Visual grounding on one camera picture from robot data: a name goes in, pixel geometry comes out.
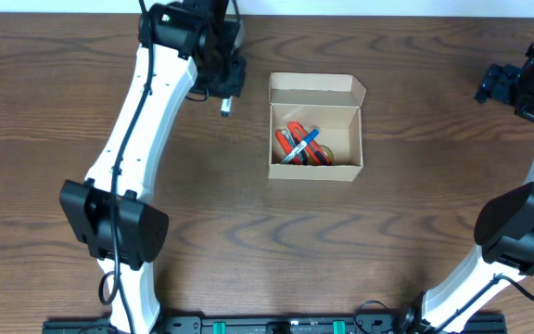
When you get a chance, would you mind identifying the black whiteboard marker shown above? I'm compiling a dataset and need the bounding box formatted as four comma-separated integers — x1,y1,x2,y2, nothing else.
221,96,233,118

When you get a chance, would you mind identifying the orange stapler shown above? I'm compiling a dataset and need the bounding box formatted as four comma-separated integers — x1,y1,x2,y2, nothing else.
275,128,308,165

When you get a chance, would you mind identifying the blue whiteboard marker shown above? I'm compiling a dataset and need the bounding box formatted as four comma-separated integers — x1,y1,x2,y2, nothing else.
282,129,319,164

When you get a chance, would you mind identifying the cardboard box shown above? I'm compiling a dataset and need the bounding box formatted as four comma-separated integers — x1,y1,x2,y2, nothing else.
268,72,366,182

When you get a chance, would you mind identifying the orange utility knife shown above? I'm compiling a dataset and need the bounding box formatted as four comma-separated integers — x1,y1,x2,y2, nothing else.
287,121,330,166

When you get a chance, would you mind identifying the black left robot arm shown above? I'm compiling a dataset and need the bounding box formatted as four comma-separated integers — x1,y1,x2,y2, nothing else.
43,0,246,333

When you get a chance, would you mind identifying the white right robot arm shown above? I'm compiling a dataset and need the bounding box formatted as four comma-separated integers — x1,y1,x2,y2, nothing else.
393,41,534,333

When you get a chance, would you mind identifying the clear tape roll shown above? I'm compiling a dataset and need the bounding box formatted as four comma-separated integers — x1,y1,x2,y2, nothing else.
320,145,334,165

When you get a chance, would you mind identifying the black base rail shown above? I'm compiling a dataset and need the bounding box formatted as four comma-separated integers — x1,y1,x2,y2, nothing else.
42,311,508,334

